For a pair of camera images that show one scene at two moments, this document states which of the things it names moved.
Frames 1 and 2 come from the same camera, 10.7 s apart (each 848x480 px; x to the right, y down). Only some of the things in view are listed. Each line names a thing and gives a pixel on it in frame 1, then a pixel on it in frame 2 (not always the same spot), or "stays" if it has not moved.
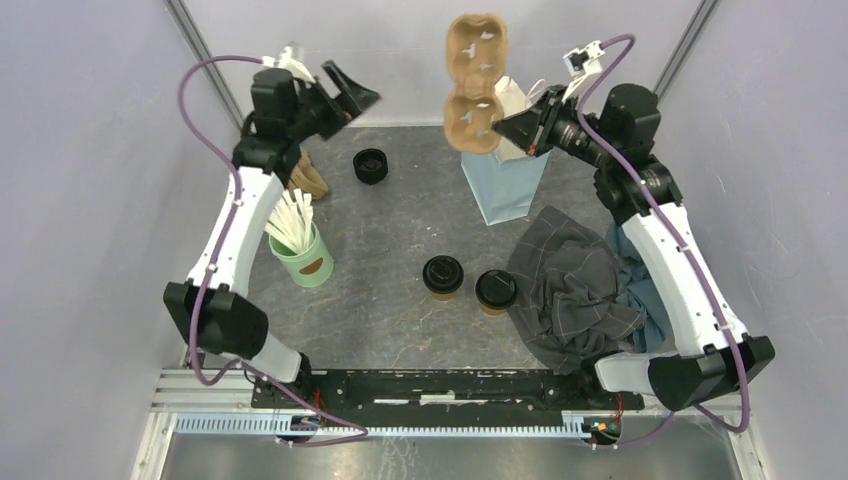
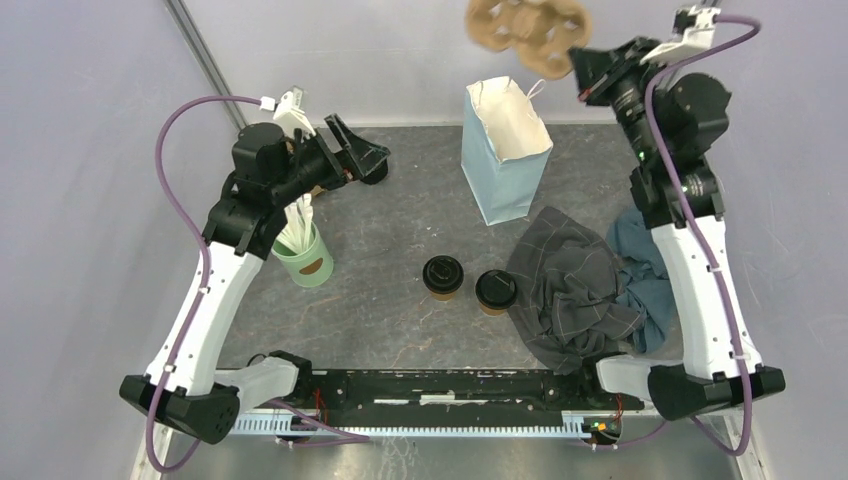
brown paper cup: (442, 297) stays
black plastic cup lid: (495, 289) stays
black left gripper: (352, 98) to (360, 156)
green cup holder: (308, 267) stays
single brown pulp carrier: (477, 53) to (542, 32)
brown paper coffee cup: (493, 311) stays
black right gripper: (526, 129) to (601, 71)
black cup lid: (443, 274) stays
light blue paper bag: (505, 182) stays
